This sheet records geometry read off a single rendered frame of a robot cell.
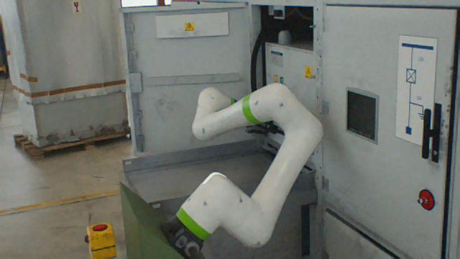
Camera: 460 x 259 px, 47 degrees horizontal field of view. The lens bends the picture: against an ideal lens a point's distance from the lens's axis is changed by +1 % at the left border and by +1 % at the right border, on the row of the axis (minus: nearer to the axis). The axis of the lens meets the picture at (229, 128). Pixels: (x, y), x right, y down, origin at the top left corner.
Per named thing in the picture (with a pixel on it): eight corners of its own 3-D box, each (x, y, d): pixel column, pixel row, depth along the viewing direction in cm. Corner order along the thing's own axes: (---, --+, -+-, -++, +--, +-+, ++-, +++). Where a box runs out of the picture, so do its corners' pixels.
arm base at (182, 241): (204, 279, 146) (218, 262, 146) (164, 246, 143) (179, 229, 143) (191, 248, 171) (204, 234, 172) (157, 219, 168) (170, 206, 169)
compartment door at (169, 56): (134, 152, 276) (120, 8, 257) (254, 146, 277) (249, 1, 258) (133, 156, 269) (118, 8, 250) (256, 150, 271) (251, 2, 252)
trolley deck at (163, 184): (154, 237, 191) (152, 221, 190) (123, 183, 248) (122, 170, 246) (316, 203, 214) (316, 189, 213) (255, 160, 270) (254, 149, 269)
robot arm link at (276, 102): (295, 121, 176) (307, 96, 183) (269, 96, 172) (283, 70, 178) (259, 133, 190) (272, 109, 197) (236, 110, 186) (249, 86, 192)
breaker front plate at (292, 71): (315, 168, 219) (315, 54, 206) (266, 139, 262) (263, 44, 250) (318, 168, 219) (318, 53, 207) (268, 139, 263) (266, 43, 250)
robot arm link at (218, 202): (216, 252, 160) (258, 205, 161) (180, 222, 154) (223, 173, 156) (205, 235, 172) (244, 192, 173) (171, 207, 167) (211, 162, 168)
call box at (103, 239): (92, 262, 174) (88, 234, 171) (89, 252, 181) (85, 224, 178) (116, 257, 176) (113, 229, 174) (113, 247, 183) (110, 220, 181)
